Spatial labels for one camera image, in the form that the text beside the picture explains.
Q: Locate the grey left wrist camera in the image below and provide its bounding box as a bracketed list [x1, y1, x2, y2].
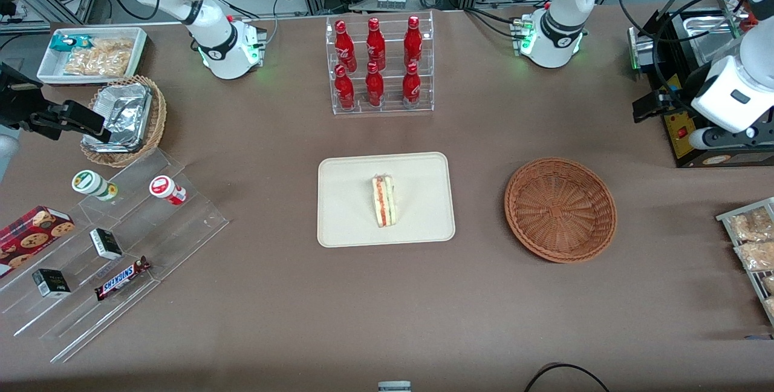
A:
[688, 125, 761, 151]

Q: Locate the red lid cup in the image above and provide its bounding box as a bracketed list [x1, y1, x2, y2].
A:
[149, 175, 187, 206]

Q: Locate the black cable loop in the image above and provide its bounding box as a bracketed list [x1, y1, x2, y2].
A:
[523, 362, 611, 392]

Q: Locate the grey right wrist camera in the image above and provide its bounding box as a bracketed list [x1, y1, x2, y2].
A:
[0, 135, 20, 182]

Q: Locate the clear acrylic stepped shelf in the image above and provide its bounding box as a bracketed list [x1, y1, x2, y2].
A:
[0, 149, 229, 364]

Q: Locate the small tan wicker basket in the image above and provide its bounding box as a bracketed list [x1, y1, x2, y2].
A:
[80, 75, 167, 168]

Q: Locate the aluminium foil container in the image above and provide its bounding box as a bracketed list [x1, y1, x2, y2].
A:
[82, 82, 152, 152]

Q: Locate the clear bag of crackers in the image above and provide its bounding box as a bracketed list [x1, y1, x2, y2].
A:
[63, 38, 134, 77]

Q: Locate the grey wire rack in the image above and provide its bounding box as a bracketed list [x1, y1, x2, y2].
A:
[716, 197, 774, 326]

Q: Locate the red cookie box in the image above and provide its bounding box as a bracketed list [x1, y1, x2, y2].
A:
[0, 206, 76, 278]

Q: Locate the cream plastic tray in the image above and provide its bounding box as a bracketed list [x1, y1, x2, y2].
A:
[317, 152, 456, 249]

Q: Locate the Snickers chocolate bar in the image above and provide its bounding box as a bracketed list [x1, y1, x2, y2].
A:
[95, 256, 152, 302]

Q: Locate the white rectangular bin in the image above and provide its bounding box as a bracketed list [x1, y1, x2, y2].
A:
[36, 27, 149, 86]

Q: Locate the teal snack packet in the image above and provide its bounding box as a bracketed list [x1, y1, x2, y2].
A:
[50, 34, 95, 53]

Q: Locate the green lid cup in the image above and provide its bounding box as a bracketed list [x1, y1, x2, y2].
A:
[71, 170, 119, 202]

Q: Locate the black food warmer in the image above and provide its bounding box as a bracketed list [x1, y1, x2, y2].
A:
[628, 0, 774, 169]

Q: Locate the clear acrylic bottle rack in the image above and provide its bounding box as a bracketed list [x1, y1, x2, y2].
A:
[325, 11, 435, 116]

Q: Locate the large brown wicker basket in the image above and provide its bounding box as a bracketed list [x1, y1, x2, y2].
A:
[504, 157, 617, 264]

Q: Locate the triangular sandwich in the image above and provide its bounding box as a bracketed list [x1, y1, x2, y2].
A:
[371, 175, 396, 229]

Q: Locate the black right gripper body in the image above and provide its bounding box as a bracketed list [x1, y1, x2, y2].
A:
[0, 62, 47, 132]

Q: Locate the steel warmer pan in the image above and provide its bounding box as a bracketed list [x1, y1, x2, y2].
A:
[683, 12, 746, 72]

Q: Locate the small black box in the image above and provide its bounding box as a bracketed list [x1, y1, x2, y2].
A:
[89, 228, 123, 261]
[31, 269, 72, 299]

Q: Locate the clear bag of pastry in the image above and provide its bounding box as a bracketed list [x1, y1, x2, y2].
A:
[734, 241, 774, 272]
[728, 207, 774, 243]

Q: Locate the red cola bottle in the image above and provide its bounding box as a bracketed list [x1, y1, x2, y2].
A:
[334, 20, 357, 72]
[404, 16, 423, 67]
[366, 18, 386, 71]
[402, 62, 421, 106]
[334, 64, 356, 110]
[365, 62, 385, 107]

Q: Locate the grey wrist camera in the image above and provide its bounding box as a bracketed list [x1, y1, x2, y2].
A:
[688, 125, 761, 151]
[0, 135, 20, 182]

